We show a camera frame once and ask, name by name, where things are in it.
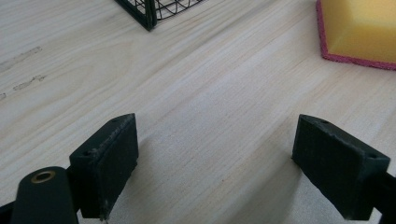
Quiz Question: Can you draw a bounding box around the black wire basket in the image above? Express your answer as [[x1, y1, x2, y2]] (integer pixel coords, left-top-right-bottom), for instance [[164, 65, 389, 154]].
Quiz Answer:
[[114, 0, 206, 32]]

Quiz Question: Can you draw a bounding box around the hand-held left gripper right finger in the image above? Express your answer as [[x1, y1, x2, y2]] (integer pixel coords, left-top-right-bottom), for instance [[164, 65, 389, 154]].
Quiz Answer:
[[290, 113, 391, 221]]

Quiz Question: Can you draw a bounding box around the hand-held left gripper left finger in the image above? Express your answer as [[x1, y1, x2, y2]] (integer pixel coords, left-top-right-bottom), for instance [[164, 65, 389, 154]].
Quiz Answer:
[[68, 112, 140, 221]]

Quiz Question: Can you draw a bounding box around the yellow sponge with pink pad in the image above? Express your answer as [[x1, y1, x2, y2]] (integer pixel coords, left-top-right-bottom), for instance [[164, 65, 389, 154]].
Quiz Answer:
[[316, 0, 396, 71]]

